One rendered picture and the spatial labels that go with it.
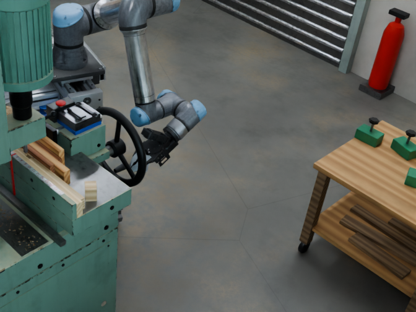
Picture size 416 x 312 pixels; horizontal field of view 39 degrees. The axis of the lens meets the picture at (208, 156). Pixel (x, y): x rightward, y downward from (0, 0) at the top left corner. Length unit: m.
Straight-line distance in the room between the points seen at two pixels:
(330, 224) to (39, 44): 1.74
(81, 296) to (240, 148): 1.79
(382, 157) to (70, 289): 1.51
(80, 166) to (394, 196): 1.32
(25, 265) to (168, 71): 2.71
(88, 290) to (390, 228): 1.51
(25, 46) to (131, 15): 0.62
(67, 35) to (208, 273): 1.20
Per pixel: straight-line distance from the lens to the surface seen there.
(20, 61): 1.54
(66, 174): 1.71
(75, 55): 2.45
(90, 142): 1.87
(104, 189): 1.72
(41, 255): 1.72
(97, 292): 2.01
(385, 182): 2.61
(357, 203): 2.98
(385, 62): 4.26
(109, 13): 2.37
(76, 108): 1.88
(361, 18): 4.40
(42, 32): 1.54
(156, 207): 3.03
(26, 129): 1.70
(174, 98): 2.23
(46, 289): 1.82
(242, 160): 3.41
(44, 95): 2.48
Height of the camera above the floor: 2.01
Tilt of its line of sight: 36 degrees down
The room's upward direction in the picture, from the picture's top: 8 degrees clockwise
